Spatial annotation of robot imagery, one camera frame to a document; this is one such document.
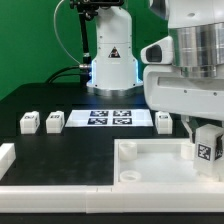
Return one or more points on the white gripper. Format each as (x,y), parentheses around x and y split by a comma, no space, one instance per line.
(165,89)

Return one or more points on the white sheet with markers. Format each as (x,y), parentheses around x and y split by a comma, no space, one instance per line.
(110,118)

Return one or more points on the white obstacle fence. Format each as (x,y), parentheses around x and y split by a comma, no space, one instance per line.
(115,198)

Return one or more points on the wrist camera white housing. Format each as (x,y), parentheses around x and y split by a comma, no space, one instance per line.
(160,52)

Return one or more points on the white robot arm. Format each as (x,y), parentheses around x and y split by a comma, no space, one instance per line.
(184,71)

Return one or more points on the white square tabletop part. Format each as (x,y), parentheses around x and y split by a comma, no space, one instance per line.
(157,161)

